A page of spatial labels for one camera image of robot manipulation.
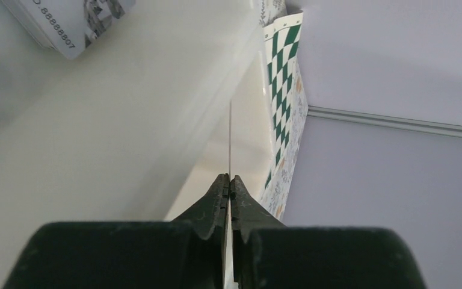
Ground green white chessboard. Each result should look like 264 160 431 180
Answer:
262 11 304 191

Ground aluminium frame post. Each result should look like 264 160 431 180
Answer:
308 106 462 138

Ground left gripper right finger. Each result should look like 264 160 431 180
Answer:
230 176 427 288

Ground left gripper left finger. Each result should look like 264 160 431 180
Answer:
4 174 230 288

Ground white plastic divided tray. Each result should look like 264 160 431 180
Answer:
0 1 274 288

